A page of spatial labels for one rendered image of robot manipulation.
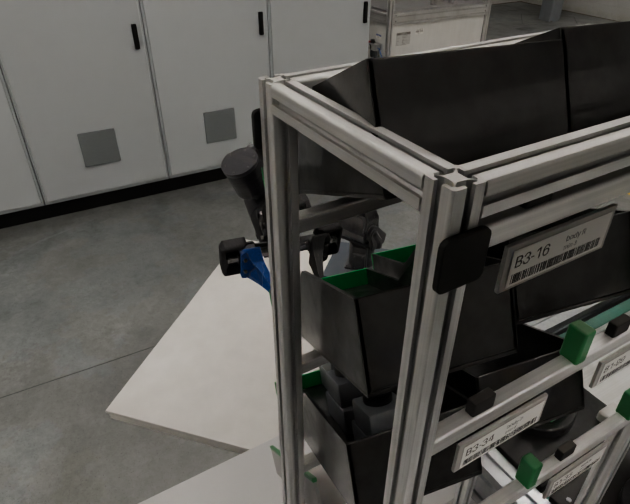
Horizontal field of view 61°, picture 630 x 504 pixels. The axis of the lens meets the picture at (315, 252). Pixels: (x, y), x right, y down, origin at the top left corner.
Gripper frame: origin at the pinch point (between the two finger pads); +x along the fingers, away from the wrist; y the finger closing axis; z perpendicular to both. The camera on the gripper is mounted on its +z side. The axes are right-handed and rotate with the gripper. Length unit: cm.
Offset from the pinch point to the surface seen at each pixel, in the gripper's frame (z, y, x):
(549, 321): -35, 63, 2
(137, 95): -129, -7, -263
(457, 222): 43, -6, 33
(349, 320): 27.7, -6.3, 27.1
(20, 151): -149, -79, -248
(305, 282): 22.1, -6.3, 18.8
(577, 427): -28, 47, 26
